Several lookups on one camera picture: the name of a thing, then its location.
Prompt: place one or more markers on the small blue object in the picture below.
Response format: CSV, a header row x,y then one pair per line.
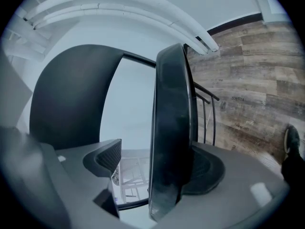
x,y
116,200

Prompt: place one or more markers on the person's black trouser leg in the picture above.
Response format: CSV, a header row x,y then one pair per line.
x,y
294,166

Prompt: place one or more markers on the person's black shoe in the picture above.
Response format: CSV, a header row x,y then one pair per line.
x,y
293,137

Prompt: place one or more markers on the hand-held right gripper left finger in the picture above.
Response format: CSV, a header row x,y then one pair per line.
x,y
81,175

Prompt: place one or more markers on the black folding chair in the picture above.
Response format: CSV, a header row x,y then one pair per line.
x,y
171,118

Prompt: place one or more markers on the white table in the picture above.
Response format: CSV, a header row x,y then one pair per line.
x,y
133,170

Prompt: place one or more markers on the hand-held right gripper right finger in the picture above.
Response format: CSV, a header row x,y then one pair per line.
x,y
233,187

